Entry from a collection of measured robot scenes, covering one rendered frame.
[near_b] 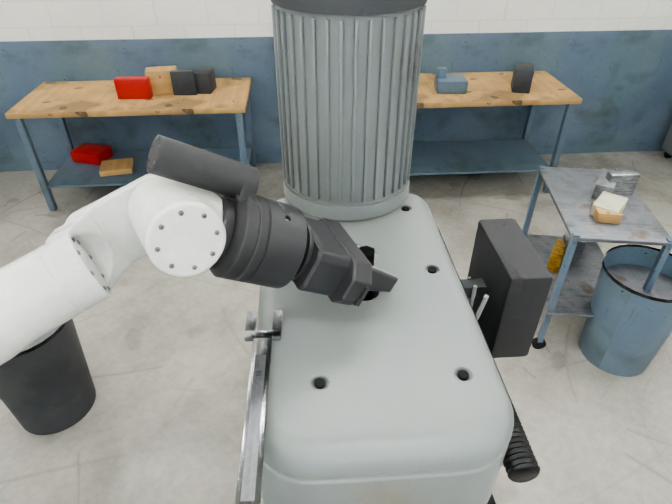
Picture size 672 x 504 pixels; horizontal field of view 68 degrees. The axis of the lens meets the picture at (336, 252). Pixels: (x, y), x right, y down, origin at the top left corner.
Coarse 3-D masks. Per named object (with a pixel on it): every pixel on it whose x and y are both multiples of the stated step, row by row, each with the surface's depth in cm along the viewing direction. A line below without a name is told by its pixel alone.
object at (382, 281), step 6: (372, 270) 56; (378, 270) 56; (372, 276) 56; (378, 276) 56; (384, 276) 57; (390, 276) 57; (372, 282) 57; (378, 282) 57; (384, 282) 57; (390, 282) 58; (372, 288) 57; (378, 288) 58; (384, 288) 58; (390, 288) 58
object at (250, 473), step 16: (256, 336) 54; (272, 336) 54; (256, 352) 52; (256, 368) 50; (256, 384) 49; (256, 400) 47; (256, 416) 46; (256, 432) 44; (256, 448) 43; (240, 464) 42; (256, 464) 42; (240, 480) 41; (256, 480) 41; (240, 496) 40; (256, 496) 40
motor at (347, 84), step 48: (288, 0) 58; (336, 0) 56; (384, 0) 56; (288, 48) 63; (336, 48) 59; (384, 48) 60; (288, 96) 66; (336, 96) 63; (384, 96) 64; (288, 144) 71; (336, 144) 66; (384, 144) 68; (288, 192) 76; (336, 192) 71; (384, 192) 72
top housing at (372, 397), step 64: (384, 256) 66; (448, 256) 68; (320, 320) 57; (384, 320) 57; (448, 320) 57; (320, 384) 50; (384, 384) 50; (448, 384) 50; (320, 448) 44; (384, 448) 44; (448, 448) 45
